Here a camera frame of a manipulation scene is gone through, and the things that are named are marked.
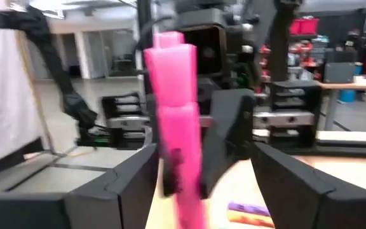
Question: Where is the gray box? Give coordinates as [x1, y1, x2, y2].
[323, 62, 357, 84]

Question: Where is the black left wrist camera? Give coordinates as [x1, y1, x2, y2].
[179, 25, 228, 77]

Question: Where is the wooden table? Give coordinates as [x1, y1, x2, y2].
[316, 74, 366, 131]

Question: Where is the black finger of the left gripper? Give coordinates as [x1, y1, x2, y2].
[200, 88, 257, 200]
[161, 145, 184, 197]

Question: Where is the blue bin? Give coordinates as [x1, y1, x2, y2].
[340, 89, 357, 103]

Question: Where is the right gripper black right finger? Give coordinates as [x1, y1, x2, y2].
[251, 142, 366, 229]

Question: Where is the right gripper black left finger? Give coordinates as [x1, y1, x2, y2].
[0, 144, 158, 229]

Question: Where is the purple highlighter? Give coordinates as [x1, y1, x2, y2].
[227, 201, 271, 218]

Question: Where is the pink highlighter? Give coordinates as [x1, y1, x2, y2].
[143, 31, 209, 229]

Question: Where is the orange highlighter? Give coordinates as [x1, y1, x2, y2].
[226, 209, 276, 229]

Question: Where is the red storage bin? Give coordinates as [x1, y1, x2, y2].
[289, 17, 320, 36]

